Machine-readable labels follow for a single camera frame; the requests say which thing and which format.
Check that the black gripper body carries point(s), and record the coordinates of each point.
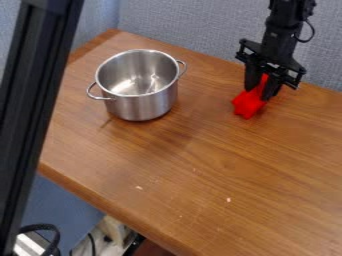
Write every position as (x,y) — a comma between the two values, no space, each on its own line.
(273,54)

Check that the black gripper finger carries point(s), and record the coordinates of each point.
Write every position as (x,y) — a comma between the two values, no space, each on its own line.
(272,86)
(253,74)

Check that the red plastic block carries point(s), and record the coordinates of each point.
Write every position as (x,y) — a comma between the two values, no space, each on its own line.
(248,103)

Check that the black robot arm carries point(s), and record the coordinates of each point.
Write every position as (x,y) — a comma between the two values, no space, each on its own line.
(289,13)

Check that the stainless steel pot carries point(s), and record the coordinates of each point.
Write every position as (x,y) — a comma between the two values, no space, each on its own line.
(137,84)

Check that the white clutter under table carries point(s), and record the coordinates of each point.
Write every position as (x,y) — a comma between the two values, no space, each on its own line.
(110,239)

